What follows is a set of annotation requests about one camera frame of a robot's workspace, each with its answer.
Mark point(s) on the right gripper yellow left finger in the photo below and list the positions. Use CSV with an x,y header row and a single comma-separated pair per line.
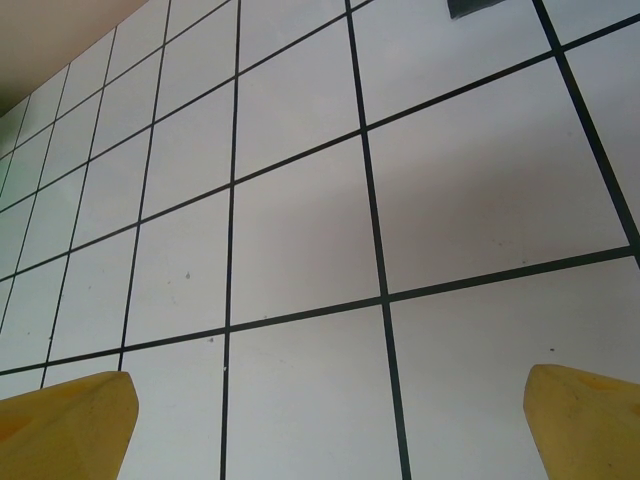
x,y
65,425

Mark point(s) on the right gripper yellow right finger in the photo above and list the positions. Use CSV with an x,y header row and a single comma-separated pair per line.
x,y
585,425

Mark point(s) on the dark grey folded t-shirt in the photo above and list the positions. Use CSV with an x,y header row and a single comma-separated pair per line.
x,y
464,7

